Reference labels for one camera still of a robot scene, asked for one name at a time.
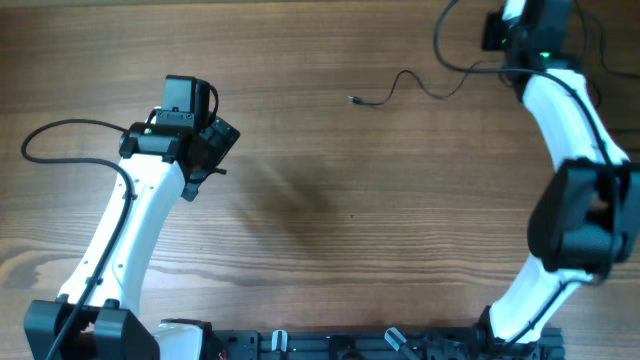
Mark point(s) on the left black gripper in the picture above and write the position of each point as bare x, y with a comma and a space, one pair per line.
215, 148

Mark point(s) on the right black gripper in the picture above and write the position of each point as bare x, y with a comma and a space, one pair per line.
491, 38

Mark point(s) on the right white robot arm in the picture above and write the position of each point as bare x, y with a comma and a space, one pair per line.
587, 219

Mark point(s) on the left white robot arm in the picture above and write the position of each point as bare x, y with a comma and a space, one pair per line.
162, 159

